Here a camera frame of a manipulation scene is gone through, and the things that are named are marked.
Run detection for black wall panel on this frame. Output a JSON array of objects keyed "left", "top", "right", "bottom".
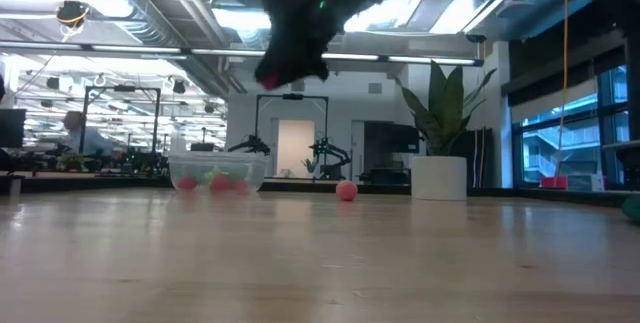
[{"left": 451, "top": 127, "right": 495, "bottom": 190}]

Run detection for pink toy peach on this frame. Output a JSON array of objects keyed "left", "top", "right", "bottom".
[{"left": 335, "top": 179, "right": 360, "bottom": 203}]

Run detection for clear plastic tupperware container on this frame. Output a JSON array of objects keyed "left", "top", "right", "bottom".
[{"left": 167, "top": 150, "right": 270, "bottom": 196}]

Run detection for long ceiling light bar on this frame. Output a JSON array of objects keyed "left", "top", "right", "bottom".
[{"left": 0, "top": 40, "right": 484, "bottom": 68}]

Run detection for white plant pot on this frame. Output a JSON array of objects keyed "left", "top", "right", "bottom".
[{"left": 410, "top": 155, "right": 469, "bottom": 202}]

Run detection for yellow hanging cord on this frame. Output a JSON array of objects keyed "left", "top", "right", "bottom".
[{"left": 556, "top": 0, "right": 572, "bottom": 177}]

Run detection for black cabinet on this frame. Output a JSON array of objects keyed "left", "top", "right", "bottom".
[{"left": 363, "top": 121, "right": 422, "bottom": 185}]

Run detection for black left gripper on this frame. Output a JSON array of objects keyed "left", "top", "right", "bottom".
[{"left": 254, "top": 0, "right": 346, "bottom": 92}]

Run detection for red bin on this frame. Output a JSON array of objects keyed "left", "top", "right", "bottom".
[{"left": 540, "top": 175, "right": 569, "bottom": 191}]

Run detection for white box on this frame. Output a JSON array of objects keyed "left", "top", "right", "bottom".
[{"left": 567, "top": 172, "right": 607, "bottom": 192}]

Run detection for black gantry frame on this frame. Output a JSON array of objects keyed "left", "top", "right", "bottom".
[
  {"left": 78, "top": 84, "right": 163, "bottom": 170},
  {"left": 254, "top": 93, "right": 330, "bottom": 180}
]

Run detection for ceiling cable reel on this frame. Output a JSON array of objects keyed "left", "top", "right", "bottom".
[{"left": 55, "top": 0, "right": 92, "bottom": 30}]

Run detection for person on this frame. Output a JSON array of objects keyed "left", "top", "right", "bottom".
[{"left": 61, "top": 110, "right": 115, "bottom": 158}]

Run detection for white door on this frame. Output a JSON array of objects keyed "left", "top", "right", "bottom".
[{"left": 275, "top": 118, "right": 317, "bottom": 180}]

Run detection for black aluminium table frame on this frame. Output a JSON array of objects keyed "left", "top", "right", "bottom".
[{"left": 0, "top": 175, "right": 640, "bottom": 209}]

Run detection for green toy lettuce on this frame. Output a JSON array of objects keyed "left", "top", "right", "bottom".
[{"left": 199, "top": 164, "right": 237, "bottom": 183}]

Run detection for green snake plant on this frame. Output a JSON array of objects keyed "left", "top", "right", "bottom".
[{"left": 394, "top": 59, "right": 498, "bottom": 158}]

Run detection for silver ceiling duct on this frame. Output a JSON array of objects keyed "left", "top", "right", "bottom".
[{"left": 42, "top": 0, "right": 231, "bottom": 99}]

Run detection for black monitor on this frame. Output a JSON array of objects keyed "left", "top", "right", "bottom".
[{"left": 0, "top": 108, "right": 28, "bottom": 150}]

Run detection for small potted plant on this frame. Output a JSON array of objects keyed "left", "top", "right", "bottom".
[{"left": 58, "top": 151, "right": 85, "bottom": 173}]

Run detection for small red toy fruit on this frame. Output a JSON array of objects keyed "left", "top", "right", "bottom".
[{"left": 260, "top": 71, "right": 282, "bottom": 91}]

